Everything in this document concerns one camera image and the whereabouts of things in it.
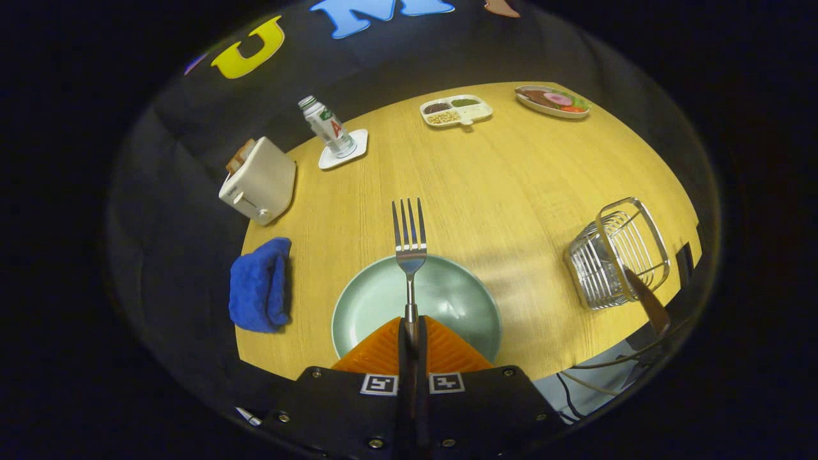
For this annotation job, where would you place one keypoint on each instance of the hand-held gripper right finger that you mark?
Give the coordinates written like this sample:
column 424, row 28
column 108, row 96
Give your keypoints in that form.
column 473, row 409

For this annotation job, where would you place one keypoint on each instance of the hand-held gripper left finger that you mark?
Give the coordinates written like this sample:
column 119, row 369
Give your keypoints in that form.
column 358, row 409

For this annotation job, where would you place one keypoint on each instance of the metal fork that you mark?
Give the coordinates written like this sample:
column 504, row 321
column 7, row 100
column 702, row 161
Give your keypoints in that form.
column 409, row 255

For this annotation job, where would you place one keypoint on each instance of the metal spoon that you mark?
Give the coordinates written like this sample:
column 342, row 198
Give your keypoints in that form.
column 652, row 306

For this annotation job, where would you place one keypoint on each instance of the pale green plate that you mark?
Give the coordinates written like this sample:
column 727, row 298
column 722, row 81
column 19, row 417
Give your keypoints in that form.
column 370, row 306

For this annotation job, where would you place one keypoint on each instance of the blue cloth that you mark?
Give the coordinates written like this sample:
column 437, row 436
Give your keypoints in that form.
column 255, row 287

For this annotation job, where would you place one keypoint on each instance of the white toaster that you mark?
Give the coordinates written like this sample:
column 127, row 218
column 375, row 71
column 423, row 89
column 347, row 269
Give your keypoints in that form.
column 262, row 182

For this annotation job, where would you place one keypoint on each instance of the black table clamp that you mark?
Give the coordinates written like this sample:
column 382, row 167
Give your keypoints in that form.
column 684, row 262

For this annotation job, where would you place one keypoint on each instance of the white square coaster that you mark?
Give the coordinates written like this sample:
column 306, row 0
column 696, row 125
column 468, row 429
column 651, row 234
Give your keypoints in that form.
column 359, row 142

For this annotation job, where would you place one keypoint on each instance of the black backdrop cloth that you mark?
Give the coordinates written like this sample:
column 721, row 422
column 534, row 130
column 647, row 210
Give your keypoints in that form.
column 192, row 191

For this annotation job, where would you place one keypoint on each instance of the brown toast slice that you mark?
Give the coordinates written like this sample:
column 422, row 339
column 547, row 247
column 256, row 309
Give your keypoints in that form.
column 239, row 156

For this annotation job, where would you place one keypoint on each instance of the clear plastic bottle green label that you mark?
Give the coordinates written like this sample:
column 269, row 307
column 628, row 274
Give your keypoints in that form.
column 329, row 128

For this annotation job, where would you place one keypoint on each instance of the white divided dish with beans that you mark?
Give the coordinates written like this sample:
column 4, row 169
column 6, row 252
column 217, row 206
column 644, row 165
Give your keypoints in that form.
column 476, row 112

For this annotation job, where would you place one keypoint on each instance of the white oval food plate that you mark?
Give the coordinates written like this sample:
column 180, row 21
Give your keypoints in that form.
column 543, row 110

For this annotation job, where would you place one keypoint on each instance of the red tomato slice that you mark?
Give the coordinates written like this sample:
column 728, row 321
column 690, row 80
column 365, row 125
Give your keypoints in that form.
column 572, row 109

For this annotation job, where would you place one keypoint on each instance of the brown meat pieces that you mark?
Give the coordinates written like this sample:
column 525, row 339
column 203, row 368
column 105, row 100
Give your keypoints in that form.
column 537, row 98

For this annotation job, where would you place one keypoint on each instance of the pink ham slice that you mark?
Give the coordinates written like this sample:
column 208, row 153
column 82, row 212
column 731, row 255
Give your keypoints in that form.
column 558, row 99

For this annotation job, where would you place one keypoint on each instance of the green lettuce leaf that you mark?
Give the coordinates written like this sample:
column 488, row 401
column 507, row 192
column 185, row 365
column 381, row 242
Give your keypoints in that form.
column 580, row 102

